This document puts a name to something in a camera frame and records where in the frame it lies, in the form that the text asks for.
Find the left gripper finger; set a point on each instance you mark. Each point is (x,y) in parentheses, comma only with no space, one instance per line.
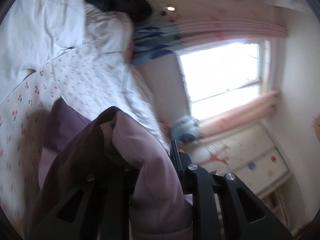
(223,206)

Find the lilac purple jacket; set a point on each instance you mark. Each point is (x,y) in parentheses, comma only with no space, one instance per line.
(133,188)

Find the white painted cabinet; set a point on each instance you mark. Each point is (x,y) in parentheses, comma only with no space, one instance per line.
(248,153)

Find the blue cartoon curtain right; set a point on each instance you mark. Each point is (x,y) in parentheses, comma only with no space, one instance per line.
(186,130)

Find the blue cartoon curtain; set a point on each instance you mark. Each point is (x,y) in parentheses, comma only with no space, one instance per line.
(186,130)
(155,39)

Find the window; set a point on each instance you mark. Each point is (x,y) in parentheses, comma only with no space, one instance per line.
(223,77)

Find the blue cartoon curtain left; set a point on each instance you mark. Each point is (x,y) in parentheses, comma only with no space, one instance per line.
(155,39)

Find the cherry print bed quilt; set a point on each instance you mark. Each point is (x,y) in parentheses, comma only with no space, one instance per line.
(53,49)

